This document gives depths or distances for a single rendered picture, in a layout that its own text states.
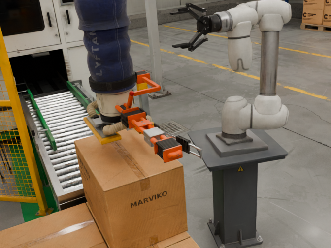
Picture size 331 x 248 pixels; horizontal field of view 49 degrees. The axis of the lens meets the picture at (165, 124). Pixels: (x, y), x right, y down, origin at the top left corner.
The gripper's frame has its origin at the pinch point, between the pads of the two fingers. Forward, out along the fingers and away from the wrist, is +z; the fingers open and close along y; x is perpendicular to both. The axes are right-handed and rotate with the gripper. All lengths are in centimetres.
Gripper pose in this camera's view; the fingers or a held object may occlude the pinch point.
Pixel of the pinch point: (175, 30)
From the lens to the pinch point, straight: 156.1
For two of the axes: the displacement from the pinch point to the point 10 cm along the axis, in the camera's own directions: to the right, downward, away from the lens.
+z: -8.9, 2.5, -3.7
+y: 0.8, 9.1, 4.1
